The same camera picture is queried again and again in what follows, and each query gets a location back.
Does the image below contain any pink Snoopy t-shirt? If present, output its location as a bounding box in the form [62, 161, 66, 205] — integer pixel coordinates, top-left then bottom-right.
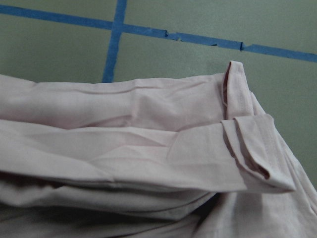
[0, 61, 317, 238]

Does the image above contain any blue tape grid line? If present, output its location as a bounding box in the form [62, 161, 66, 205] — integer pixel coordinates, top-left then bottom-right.
[102, 0, 127, 83]

